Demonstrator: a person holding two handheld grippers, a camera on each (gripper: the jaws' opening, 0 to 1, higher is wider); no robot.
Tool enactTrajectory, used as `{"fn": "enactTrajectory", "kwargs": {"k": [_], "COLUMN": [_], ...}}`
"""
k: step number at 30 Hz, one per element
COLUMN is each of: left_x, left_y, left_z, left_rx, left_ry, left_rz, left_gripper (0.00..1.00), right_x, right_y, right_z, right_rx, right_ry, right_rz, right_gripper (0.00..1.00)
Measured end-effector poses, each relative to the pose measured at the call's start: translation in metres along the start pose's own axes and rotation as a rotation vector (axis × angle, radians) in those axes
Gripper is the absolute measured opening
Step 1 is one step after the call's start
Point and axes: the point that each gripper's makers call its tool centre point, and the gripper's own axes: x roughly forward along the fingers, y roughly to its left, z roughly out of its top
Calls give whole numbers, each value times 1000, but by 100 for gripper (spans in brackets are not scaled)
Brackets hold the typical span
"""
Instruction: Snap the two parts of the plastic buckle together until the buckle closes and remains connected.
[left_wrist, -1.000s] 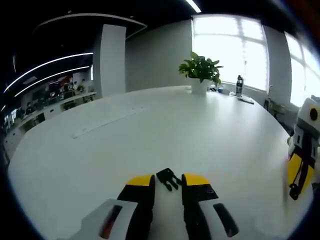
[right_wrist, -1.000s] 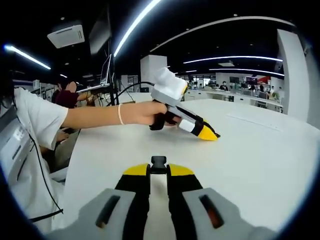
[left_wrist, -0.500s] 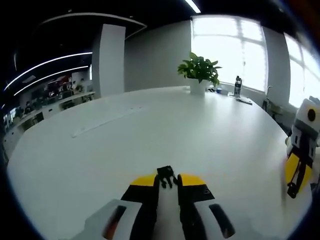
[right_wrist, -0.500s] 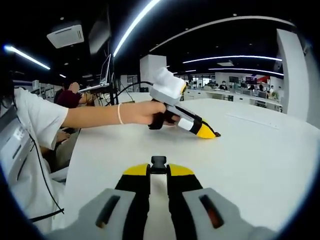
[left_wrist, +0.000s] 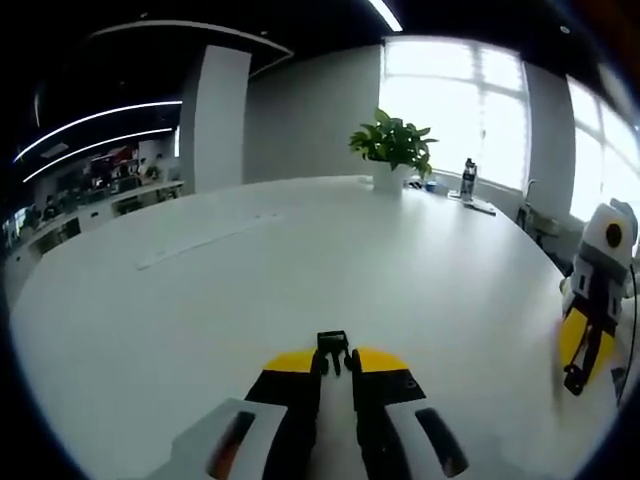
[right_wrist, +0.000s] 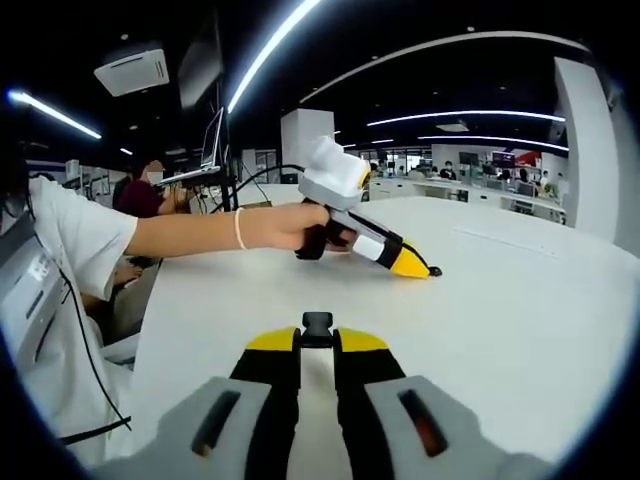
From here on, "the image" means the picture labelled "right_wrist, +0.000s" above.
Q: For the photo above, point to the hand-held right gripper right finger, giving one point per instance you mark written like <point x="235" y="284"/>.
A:
<point x="360" y="380"/>

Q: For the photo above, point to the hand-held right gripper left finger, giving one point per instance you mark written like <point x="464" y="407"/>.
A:
<point x="280" y="380"/>

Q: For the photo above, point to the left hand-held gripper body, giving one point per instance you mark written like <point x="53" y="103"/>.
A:
<point x="335" y="180"/>

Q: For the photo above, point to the person's left hand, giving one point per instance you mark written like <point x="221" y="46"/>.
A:
<point x="290" y="225"/>

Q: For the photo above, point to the row of white office desks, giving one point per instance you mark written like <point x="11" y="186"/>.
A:
<point x="430" y="190"/>

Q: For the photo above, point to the white wrist band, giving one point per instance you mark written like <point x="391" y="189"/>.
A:
<point x="242" y="230"/>

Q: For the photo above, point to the hanging black screen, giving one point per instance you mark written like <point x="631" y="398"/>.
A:
<point x="202" y="60"/>

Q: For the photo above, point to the white ceiling air conditioner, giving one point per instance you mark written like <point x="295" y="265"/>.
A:
<point x="132" y="70"/>

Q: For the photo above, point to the grey chest-worn device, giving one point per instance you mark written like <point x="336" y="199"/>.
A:
<point x="30" y="290"/>

